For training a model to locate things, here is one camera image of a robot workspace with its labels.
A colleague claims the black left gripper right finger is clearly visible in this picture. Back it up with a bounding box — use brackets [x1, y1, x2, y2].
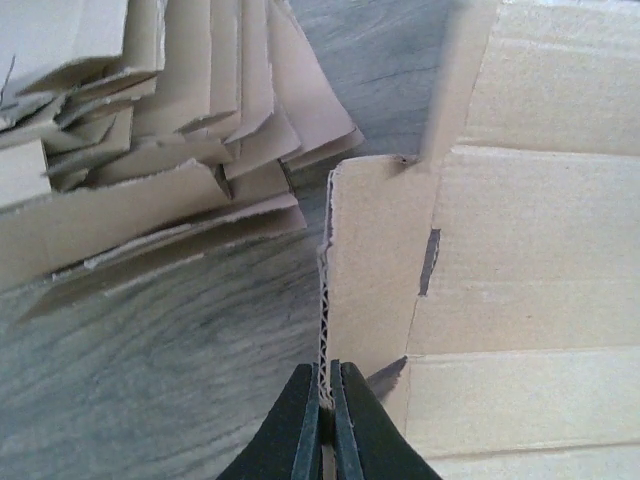
[331, 360, 440, 480]

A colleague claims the stack of flat cardboard blanks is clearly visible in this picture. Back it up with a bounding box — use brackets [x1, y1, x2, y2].
[1, 1, 363, 319]

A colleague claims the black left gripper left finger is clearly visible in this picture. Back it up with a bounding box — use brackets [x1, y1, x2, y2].
[218, 364, 320, 480]

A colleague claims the brown cardboard box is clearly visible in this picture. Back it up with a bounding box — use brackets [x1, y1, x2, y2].
[325, 1, 639, 479]

